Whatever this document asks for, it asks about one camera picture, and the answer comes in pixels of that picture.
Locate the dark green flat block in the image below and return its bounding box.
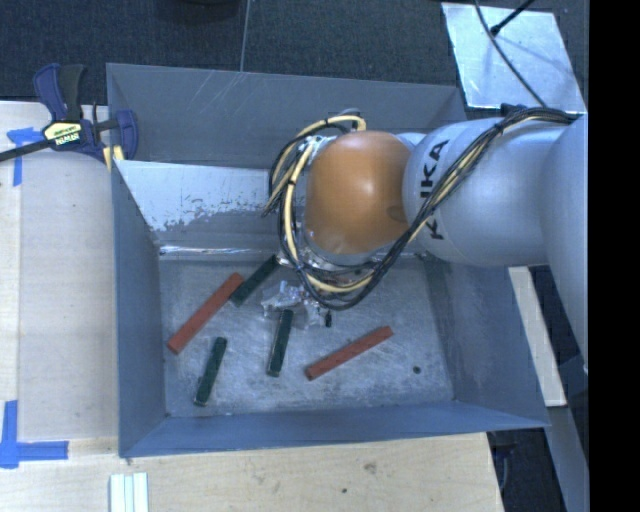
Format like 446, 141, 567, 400
228, 254, 280, 308
193, 336, 229, 407
266, 308, 295, 378

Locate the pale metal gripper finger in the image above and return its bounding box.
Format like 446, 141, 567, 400
260, 285, 284, 319
292, 299, 324, 330

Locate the red-brown flat block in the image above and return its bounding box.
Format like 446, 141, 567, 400
166, 272, 246, 356
304, 325, 395, 382

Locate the grey metal bin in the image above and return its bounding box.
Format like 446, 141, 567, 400
104, 62, 552, 459

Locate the pale wood flat board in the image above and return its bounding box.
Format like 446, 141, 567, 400
17, 103, 121, 444

